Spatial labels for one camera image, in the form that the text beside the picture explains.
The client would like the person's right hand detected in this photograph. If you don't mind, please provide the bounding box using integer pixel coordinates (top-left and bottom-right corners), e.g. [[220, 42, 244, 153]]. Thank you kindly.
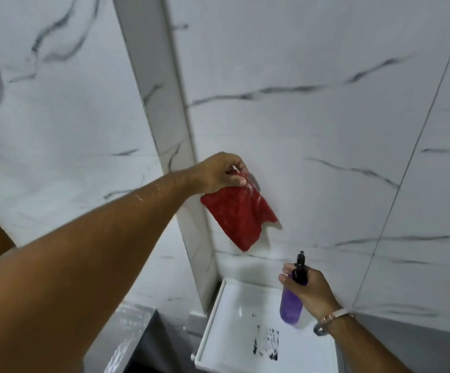
[[278, 262, 342, 320]]

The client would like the person's left hand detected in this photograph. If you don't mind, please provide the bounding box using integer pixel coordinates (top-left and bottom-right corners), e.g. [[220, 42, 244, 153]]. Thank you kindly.
[[188, 152, 249, 196]]

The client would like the purple spray bottle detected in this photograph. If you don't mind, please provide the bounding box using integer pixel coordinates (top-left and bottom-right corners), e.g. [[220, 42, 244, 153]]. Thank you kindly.
[[279, 251, 309, 326]]

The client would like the red cleaning cloth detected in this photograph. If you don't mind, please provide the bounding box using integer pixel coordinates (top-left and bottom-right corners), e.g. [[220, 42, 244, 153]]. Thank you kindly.
[[200, 171, 279, 252]]

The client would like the person's right forearm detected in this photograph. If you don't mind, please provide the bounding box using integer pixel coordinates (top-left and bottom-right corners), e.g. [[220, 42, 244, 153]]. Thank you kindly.
[[321, 311, 414, 373]]

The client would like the person's left forearm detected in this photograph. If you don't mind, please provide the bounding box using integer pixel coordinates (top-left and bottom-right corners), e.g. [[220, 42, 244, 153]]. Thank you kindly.
[[0, 169, 207, 373]]

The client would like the pale wrist bracelet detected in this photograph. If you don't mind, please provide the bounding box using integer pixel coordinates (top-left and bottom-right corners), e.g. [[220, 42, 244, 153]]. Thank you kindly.
[[320, 308, 355, 325]]

